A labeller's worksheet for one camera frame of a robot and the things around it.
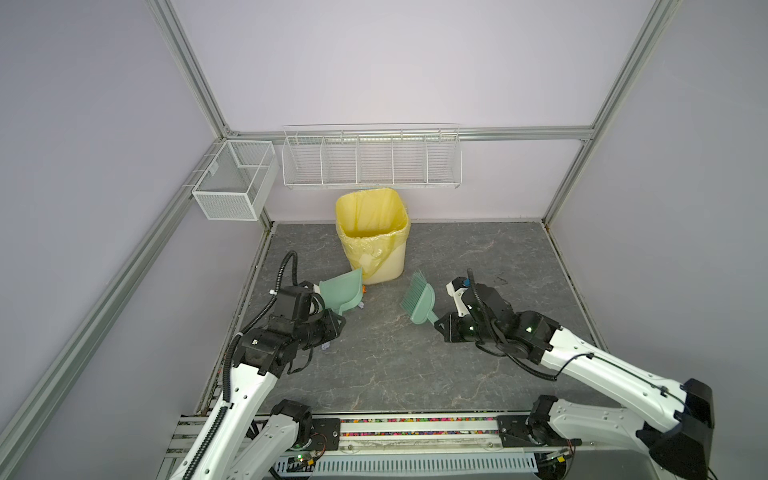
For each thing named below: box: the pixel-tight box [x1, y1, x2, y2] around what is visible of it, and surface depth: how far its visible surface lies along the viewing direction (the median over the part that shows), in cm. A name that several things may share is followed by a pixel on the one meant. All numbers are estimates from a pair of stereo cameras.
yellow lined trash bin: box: [336, 188, 411, 285], surface depth 95 cm
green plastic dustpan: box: [319, 268, 363, 316], surface depth 86 cm
